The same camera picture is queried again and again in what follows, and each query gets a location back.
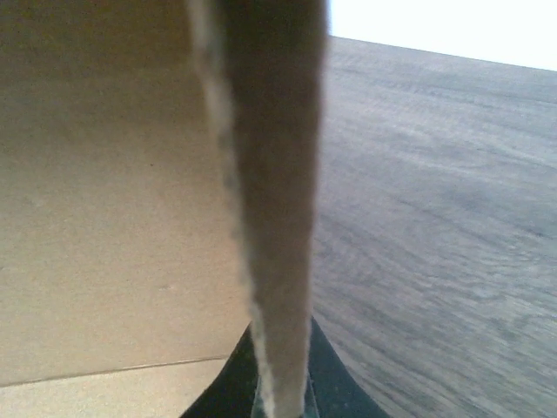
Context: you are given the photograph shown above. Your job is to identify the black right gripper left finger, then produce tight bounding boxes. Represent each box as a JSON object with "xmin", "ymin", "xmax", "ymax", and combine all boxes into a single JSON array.
[{"xmin": 180, "ymin": 327, "xmax": 258, "ymax": 418}]

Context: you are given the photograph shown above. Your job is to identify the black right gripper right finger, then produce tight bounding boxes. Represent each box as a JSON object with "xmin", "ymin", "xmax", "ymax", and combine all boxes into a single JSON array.
[{"xmin": 303, "ymin": 317, "xmax": 390, "ymax": 418}]

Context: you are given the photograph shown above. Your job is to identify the brown cardboard box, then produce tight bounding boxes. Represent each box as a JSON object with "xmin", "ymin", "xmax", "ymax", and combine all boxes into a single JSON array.
[{"xmin": 1, "ymin": 1, "xmax": 327, "ymax": 417}]

